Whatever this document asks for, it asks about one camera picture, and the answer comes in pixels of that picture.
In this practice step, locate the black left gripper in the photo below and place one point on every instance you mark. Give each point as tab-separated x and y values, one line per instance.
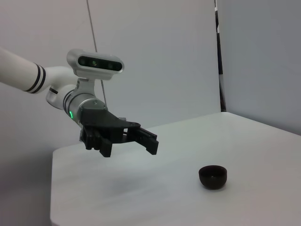
103	120

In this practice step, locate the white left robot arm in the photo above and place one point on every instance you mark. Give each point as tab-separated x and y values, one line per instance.
18	70

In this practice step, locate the small black teacup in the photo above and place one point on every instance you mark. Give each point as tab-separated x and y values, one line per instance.
212	179

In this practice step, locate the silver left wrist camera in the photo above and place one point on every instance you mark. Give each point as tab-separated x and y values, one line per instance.
98	63

